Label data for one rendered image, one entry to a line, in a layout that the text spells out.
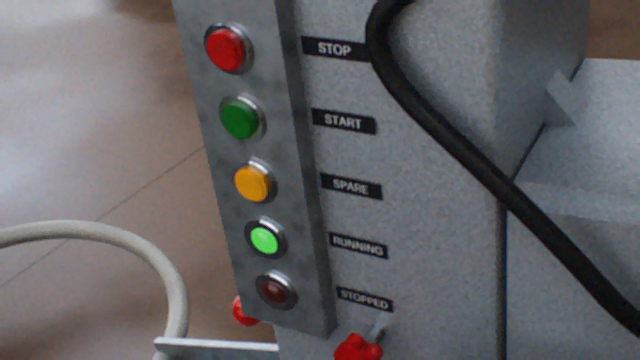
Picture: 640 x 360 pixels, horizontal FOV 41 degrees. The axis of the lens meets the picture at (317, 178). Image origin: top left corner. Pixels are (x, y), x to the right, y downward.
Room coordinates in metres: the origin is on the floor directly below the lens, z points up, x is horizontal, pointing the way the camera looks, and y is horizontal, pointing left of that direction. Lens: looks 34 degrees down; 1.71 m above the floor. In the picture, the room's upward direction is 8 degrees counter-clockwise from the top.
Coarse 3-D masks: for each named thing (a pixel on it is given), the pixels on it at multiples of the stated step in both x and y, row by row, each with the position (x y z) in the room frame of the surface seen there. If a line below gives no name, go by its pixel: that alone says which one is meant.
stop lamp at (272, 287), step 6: (270, 282) 0.49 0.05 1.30; (264, 288) 0.49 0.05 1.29; (270, 288) 0.49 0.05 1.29; (276, 288) 0.49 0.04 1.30; (264, 294) 0.50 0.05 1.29; (270, 294) 0.49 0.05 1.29; (276, 294) 0.49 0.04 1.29; (282, 294) 0.49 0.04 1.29; (270, 300) 0.49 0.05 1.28; (276, 300) 0.49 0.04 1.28; (282, 300) 0.49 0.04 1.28
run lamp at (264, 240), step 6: (258, 228) 0.49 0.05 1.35; (252, 234) 0.50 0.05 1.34; (258, 234) 0.49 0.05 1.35; (264, 234) 0.49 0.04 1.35; (270, 234) 0.49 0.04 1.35; (258, 240) 0.49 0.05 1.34; (264, 240) 0.49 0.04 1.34; (270, 240) 0.49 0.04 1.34; (258, 246) 0.49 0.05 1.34; (264, 246) 0.49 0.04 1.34; (270, 246) 0.49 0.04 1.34; (276, 246) 0.49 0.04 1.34; (264, 252) 0.49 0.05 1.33; (270, 252) 0.49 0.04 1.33
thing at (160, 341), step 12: (168, 348) 0.83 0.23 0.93; (180, 348) 0.81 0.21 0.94; (192, 348) 0.80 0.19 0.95; (204, 348) 0.79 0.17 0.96; (216, 348) 0.78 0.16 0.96; (228, 348) 0.77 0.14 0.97; (240, 348) 0.76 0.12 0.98; (252, 348) 0.75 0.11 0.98; (264, 348) 0.74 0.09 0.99; (276, 348) 0.73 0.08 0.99
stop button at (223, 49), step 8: (216, 32) 0.49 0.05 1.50; (224, 32) 0.49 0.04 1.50; (208, 40) 0.50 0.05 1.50; (216, 40) 0.49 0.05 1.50; (224, 40) 0.49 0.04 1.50; (232, 40) 0.49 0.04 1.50; (208, 48) 0.49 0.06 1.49; (216, 48) 0.49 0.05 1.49; (224, 48) 0.49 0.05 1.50; (232, 48) 0.48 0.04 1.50; (240, 48) 0.48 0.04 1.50; (216, 56) 0.49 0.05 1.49; (224, 56) 0.49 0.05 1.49; (232, 56) 0.48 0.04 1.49; (240, 56) 0.48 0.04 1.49; (216, 64) 0.49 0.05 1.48; (224, 64) 0.49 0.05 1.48; (232, 64) 0.49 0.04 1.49; (240, 64) 0.49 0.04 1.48
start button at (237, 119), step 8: (232, 104) 0.49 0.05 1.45; (240, 104) 0.49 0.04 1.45; (224, 112) 0.49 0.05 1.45; (232, 112) 0.49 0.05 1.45; (240, 112) 0.49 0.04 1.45; (248, 112) 0.49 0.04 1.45; (224, 120) 0.49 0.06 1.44; (232, 120) 0.49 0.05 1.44; (240, 120) 0.49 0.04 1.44; (248, 120) 0.48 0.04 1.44; (256, 120) 0.49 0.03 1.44; (232, 128) 0.49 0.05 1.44; (240, 128) 0.49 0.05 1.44; (248, 128) 0.48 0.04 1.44; (256, 128) 0.49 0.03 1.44; (240, 136) 0.49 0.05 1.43; (248, 136) 0.49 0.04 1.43
